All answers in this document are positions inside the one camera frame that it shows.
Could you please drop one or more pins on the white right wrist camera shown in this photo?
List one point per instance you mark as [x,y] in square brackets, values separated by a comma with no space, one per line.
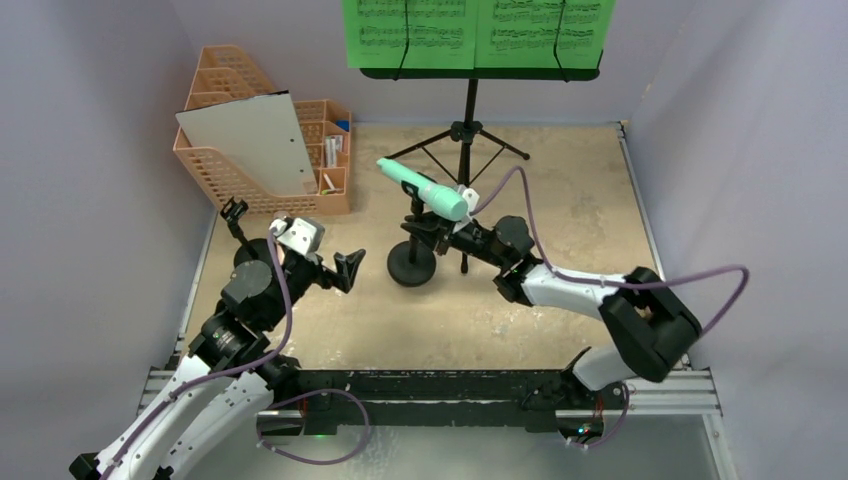
[472,199]

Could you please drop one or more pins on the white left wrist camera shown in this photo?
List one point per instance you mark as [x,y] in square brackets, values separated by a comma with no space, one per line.
[299,234]

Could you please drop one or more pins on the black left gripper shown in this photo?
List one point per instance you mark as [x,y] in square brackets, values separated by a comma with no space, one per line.
[345,266]

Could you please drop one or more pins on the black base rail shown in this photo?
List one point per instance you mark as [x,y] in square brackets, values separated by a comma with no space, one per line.
[318,402]

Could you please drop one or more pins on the green sheet music left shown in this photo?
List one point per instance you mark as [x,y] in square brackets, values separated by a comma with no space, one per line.
[425,34]

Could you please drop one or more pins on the green sheet music right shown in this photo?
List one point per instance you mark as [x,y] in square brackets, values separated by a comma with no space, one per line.
[542,34]

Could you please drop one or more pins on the mint green toy microphone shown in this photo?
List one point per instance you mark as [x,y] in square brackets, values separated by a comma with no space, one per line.
[442,200]

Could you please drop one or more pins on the grey folder board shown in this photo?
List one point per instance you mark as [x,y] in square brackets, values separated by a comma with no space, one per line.
[260,135]

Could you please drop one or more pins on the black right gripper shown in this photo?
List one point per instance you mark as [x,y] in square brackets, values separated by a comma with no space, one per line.
[439,234]

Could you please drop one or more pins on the black music stand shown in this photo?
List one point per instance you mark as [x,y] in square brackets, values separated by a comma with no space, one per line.
[468,128]

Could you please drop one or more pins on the green sheet music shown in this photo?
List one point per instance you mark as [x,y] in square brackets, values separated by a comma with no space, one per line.
[425,34]
[542,34]

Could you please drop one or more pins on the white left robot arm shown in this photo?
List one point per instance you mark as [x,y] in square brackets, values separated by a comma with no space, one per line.
[229,375]

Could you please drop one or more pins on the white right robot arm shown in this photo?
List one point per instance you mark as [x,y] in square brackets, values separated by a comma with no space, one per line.
[650,328]

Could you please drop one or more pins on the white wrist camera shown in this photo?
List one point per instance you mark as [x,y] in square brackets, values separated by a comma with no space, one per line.
[299,234]
[472,199]

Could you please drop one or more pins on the pink toy microphone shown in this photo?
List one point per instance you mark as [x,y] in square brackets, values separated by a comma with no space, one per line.
[279,248]

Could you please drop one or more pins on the peach plastic file organizer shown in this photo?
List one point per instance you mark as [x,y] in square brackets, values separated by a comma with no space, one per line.
[225,73]

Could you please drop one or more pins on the black round microphone stand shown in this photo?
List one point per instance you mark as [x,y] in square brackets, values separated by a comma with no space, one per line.
[249,249]

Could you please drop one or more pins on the yellow tip white pen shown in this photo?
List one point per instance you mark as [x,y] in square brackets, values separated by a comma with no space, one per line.
[327,180]

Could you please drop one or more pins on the white marker tube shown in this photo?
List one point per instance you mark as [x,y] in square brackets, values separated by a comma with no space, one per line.
[335,146]

